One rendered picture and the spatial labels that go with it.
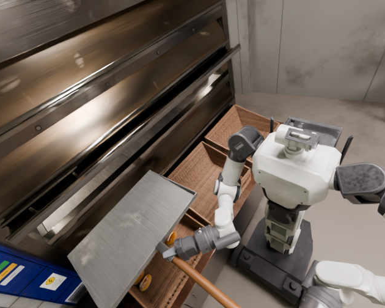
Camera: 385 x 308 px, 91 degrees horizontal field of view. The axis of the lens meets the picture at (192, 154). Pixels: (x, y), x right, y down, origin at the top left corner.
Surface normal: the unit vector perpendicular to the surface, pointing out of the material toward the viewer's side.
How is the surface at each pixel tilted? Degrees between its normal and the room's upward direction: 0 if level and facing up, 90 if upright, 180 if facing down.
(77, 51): 70
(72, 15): 90
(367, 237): 0
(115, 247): 0
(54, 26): 90
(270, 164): 46
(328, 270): 30
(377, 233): 0
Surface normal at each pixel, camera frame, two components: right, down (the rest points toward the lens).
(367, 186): -0.73, -0.36
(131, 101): 0.63, 0.05
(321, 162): -0.26, -0.67
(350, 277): -0.56, -0.78
